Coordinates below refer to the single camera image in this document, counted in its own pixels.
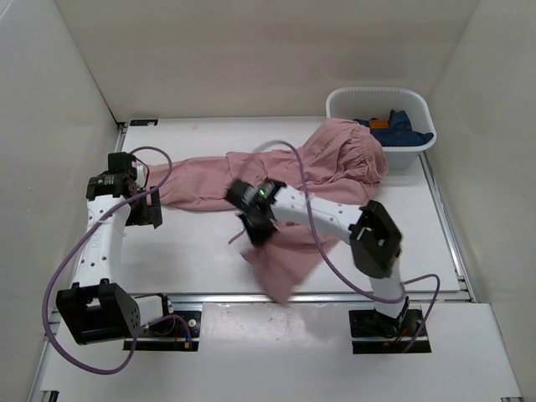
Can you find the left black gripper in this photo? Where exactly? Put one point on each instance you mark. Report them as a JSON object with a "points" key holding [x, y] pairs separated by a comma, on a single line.
{"points": [[149, 214]]}

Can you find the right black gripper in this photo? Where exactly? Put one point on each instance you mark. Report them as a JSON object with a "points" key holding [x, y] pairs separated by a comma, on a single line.
{"points": [[259, 239]]}

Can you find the pink trousers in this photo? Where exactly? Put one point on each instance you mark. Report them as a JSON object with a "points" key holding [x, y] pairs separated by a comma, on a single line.
{"points": [[341, 162]]}

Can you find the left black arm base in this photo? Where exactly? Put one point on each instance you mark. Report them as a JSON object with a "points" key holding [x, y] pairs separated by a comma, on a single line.
{"points": [[180, 333]]}

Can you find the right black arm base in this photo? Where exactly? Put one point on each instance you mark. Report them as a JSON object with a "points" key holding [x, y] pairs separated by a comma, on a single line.
{"points": [[372, 335]]}

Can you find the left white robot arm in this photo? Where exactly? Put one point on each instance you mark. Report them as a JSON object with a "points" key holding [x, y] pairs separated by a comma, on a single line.
{"points": [[95, 308]]}

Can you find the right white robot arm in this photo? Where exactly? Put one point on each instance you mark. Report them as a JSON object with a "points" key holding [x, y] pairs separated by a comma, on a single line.
{"points": [[373, 237]]}

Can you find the white plastic basket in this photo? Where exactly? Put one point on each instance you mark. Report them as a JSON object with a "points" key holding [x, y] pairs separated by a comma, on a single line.
{"points": [[351, 103]]}

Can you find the dark blue jeans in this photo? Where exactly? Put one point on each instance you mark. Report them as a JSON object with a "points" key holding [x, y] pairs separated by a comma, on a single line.
{"points": [[396, 131]]}

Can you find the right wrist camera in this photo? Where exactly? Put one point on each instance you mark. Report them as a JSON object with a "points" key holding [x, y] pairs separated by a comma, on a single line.
{"points": [[243, 196]]}

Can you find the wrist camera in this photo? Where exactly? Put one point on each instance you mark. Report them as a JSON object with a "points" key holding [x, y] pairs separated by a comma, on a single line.
{"points": [[243, 196], [124, 163]]}

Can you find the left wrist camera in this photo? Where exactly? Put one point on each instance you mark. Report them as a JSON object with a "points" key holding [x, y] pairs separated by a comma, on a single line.
{"points": [[124, 163]]}

